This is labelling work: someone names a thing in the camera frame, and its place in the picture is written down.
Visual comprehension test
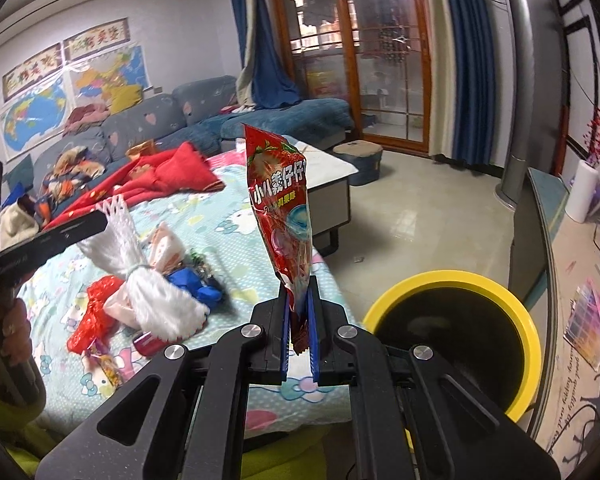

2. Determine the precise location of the blue round footstool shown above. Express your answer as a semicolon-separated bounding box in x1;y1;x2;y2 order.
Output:
332;140;384;186

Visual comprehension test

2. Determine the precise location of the white paper towel roll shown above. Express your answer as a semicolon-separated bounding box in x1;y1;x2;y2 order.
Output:
565;160;598;223

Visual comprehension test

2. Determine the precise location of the white coffee table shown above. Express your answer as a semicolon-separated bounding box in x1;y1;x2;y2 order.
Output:
286;136;358;257

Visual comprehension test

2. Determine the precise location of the left hand with painted nails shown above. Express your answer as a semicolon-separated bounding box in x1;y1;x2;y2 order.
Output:
0;298;32;366

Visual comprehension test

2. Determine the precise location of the blue plastic wrapper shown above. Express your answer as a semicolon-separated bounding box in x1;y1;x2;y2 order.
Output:
166;268;224;310

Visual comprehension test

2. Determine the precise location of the clothes pile on sofa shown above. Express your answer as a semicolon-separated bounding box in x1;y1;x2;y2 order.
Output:
36;145;105;207

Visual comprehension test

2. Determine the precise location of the yellow rimmed black trash bin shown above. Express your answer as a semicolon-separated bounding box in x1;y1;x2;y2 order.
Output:
363;270;542;422

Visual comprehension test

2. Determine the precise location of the blue curtain left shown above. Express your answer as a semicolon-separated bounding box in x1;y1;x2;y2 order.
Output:
230;0;301;110

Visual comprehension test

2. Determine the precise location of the blue curtain right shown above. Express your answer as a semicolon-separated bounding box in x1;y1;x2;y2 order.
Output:
449;0;496;166

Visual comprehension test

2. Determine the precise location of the grey standing air conditioner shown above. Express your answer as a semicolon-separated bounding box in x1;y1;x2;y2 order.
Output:
496;0;562;208

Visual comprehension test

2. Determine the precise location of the red plastic bag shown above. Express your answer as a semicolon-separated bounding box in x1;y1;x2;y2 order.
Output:
67;275;123;354

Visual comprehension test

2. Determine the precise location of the blue curtain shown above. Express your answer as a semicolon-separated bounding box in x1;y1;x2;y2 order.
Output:
230;0;301;110
449;0;496;166

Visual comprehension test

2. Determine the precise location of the blue grey sofa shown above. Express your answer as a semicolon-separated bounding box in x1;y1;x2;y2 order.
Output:
3;76;353;193

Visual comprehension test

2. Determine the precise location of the colourful bead box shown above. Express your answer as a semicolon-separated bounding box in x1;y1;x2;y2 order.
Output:
564;280;600;372

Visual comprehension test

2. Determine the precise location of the red snack wrapper bag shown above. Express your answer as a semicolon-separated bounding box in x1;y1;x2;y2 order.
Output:
244;125;313;353

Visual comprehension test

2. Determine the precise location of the china map poster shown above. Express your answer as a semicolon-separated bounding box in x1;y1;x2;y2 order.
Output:
67;44;151;106

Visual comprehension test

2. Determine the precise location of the tv cabinet with mat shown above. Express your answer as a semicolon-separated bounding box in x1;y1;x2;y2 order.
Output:
508;168;600;479

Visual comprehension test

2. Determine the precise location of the wooden glass sliding door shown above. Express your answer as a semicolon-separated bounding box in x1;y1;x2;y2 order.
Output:
274;0;431;156

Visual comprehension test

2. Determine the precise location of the world map poster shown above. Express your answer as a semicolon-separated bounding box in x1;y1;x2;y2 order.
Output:
0;75;73;160

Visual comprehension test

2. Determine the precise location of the Hello Kitty light blue blanket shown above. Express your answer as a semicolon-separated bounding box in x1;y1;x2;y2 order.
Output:
19;156;351;436

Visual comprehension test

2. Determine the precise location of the red blanket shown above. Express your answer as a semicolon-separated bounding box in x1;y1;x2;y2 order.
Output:
44;141;225;229

